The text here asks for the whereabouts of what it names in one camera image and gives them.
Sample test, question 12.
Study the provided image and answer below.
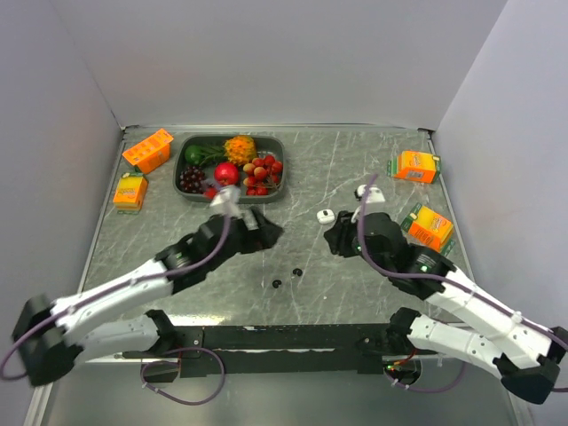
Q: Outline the orange box front right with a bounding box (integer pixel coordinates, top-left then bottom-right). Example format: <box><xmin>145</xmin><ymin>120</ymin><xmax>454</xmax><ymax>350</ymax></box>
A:
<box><xmin>400</xmin><ymin>203</ymin><xmax>454</xmax><ymax>256</ymax></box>

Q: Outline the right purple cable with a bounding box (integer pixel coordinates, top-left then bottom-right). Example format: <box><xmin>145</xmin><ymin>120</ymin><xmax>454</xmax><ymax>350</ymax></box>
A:
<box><xmin>357</xmin><ymin>173</ymin><xmax>568</xmax><ymax>394</ymax></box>

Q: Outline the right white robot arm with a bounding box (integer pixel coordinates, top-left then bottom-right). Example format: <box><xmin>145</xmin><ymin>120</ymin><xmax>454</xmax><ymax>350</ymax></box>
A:
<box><xmin>324</xmin><ymin>211</ymin><xmax>567</xmax><ymax>405</ymax></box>

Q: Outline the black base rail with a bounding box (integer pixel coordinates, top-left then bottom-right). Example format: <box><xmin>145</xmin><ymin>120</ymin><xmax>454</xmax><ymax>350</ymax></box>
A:
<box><xmin>122</xmin><ymin>324</ymin><xmax>414</xmax><ymax>378</ymax></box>

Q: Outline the orange box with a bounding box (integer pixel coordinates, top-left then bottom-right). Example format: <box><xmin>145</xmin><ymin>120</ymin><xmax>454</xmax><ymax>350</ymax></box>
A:
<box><xmin>387</xmin><ymin>151</ymin><xmax>441</xmax><ymax>184</ymax></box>
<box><xmin>400</xmin><ymin>203</ymin><xmax>454</xmax><ymax>256</ymax></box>

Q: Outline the red lychee cluster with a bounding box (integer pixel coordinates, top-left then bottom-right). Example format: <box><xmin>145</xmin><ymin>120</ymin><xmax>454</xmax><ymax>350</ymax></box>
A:
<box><xmin>242</xmin><ymin>154</ymin><xmax>284</xmax><ymax>197</ymax></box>

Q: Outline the white earbud charging case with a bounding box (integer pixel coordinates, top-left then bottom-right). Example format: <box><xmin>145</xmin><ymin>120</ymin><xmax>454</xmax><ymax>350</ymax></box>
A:
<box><xmin>316</xmin><ymin>209</ymin><xmax>335</xmax><ymax>225</ymax></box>

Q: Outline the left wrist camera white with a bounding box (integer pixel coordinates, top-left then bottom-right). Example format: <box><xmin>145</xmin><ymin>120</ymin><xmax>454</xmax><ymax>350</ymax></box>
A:
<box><xmin>205</xmin><ymin>185</ymin><xmax>242</xmax><ymax>218</ymax></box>

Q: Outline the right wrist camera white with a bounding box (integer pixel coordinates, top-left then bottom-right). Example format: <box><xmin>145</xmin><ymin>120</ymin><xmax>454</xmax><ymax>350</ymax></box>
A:
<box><xmin>351</xmin><ymin>185</ymin><xmax>385</xmax><ymax>224</ymax></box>

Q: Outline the orange spiky fruit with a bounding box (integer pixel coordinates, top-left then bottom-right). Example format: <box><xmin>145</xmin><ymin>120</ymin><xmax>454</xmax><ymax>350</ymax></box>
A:
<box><xmin>223</xmin><ymin>135</ymin><xmax>257</xmax><ymax>166</ymax></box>

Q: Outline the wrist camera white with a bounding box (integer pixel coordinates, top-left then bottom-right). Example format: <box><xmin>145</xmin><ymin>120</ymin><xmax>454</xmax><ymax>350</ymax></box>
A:
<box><xmin>351</xmin><ymin>185</ymin><xmax>385</xmax><ymax>224</ymax></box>
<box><xmin>205</xmin><ymin>185</ymin><xmax>242</xmax><ymax>218</ymax></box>

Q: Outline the orange carton back left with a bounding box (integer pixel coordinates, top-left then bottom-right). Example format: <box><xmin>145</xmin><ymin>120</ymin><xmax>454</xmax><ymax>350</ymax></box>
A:
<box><xmin>122</xmin><ymin>129</ymin><xmax>174</xmax><ymax>174</ymax></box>

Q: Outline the dark purple grape bunch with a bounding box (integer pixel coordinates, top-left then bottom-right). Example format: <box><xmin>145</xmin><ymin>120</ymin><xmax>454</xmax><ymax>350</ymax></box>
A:
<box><xmin>177</xmin><ymin>165</ymin><xmax>213</xmax><ymax>194</ymax></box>

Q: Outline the green lime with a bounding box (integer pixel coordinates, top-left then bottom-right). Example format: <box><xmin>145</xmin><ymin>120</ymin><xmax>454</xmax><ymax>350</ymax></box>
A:
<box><xmin>184</xmin><ymin>145</ymin><xmax>204</xmax><ymax>166</ymax></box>

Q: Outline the dark grey fruit tray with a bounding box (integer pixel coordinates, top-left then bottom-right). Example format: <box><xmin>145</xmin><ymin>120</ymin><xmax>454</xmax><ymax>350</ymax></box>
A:
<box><xmin>174</xmin><ymin>134</ymin><xmax>288</xmax><ymax>204</ymax></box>

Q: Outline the red apple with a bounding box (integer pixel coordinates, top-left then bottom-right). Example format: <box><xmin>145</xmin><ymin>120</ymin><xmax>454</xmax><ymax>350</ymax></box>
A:
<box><xmin>214</xmin><ymin>162</ymin><xmax>240</xmax><ymax>186</ymax></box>

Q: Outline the purple cable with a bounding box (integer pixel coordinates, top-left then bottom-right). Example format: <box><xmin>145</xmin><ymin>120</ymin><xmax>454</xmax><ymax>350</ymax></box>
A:
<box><xmin>0</xmin><ymin>194</ymin><xmax>234</xmax><ymax>383</ymax></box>
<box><xmin>357</xmin><ymin>173</ymin><xmax>568</xmax><ymax>394</ymax></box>

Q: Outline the orange sponge pack left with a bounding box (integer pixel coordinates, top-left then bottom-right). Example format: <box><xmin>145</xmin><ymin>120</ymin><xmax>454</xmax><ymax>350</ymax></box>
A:
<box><xmin>113</xmin><ymin>172</ymin><xmax>148</xmax><ymax>214</ymax></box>

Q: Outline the orange box back right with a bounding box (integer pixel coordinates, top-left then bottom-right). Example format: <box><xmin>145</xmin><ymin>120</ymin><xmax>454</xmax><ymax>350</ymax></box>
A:
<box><xmin>387</xmin><ymin>151</ymin><xmax>441</xmax><ymax>184</ymax></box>

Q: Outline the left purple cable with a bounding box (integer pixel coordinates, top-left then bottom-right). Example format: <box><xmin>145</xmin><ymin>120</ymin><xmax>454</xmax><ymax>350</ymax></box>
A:
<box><xmin>0</xmin><ymin>194</ymin><xmax>234</xmax><ymax>383</ymax></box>

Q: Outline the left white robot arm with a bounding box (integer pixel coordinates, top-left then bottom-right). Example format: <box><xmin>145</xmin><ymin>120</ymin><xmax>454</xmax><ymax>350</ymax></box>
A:
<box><xmin>1</xmin><ymin>207</ymin><xmax>284</xmax><ymax>387</ymax></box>

